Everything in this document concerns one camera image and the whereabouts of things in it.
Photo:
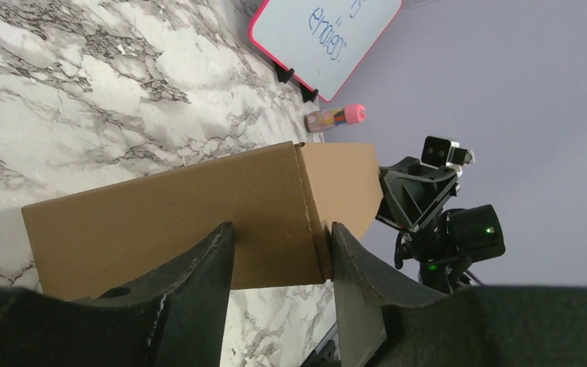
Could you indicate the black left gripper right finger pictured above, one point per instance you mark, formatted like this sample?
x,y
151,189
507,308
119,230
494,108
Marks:
x,y
387,319

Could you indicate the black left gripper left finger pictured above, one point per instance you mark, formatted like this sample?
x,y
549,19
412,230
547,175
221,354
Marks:
x,y
172,316

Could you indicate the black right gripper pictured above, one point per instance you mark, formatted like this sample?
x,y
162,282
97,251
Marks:
x,y
445,243

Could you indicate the brown cardboard box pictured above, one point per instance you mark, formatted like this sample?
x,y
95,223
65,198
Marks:
x,y
281,199

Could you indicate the pink lidded marker jar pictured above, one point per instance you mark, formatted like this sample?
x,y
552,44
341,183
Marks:
x,y
320,121

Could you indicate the black right whiteboard stand foot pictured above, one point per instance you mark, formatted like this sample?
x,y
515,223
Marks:
x,y
308,95

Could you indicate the black whiteboard stand foot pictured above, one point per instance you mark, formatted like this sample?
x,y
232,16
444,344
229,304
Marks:
x,y
283,74
308,95

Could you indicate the black left whiteboard stand foot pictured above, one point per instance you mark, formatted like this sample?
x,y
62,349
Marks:
x,y
283,74

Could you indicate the pink framed whiteboard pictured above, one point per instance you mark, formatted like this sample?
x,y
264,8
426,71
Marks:
x,y
321,41

